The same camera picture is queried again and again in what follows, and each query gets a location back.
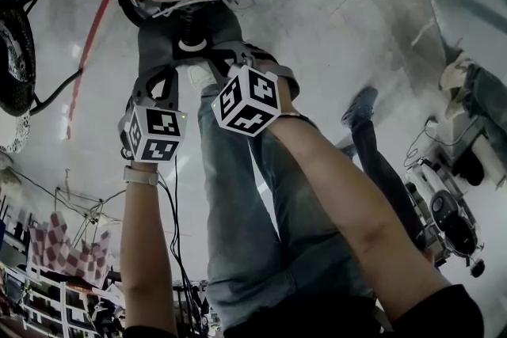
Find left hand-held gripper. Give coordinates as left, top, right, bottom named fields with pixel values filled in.
left=117, top=65, right=189, bottom=164

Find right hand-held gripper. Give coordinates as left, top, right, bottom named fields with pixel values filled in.
left=206, top=42, right=301, bottom=139

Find person's left forearm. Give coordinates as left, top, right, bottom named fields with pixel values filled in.
left=120, top=161, right=179, bottom=338

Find person's right forearm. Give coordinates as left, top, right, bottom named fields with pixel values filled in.
left=248, top=112, right=452, bottom=324

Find person's white shoe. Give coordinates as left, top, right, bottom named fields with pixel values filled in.
left=186, top=63, right=219, bottom=89

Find pale wrist band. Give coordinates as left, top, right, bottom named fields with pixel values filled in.
left=123, top=165, right=160, bottom=186

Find person's blue jeans legs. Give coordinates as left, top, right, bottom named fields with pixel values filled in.
left=196, top=82, right=377, bottom=334

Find woven arched chair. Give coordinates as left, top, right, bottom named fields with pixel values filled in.
left=0, top=0, right=85, bottom=119

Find red white checkered cloth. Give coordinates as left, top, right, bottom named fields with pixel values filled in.
left=26, top=211, right=116, bottom=288

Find white wheeled machine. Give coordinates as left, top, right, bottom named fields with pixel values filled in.
left=403, top=156, right=487, bottom=279

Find beige patterned cloth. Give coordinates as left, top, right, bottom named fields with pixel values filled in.
left=438, top=51, right=478, bottom=122

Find cluttered storage shelf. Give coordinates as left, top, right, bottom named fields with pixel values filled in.
left=0, top=260, right=128, bottom=338

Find dark teal bundle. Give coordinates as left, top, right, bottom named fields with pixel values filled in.
left=463, top=63, right=507, bottom=123

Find white roll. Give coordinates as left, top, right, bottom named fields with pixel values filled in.
left=471, top=136, right=507, bottom=189

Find person's black shirt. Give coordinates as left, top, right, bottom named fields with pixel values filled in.
left=122, top=283, right=486, bottom=338

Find black cable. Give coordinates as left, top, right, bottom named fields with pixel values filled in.
left=157, top=154, right=209, bottom=338

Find white ring collar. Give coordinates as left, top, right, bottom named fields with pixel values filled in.
left=177, top=36, right=208, bottom=54

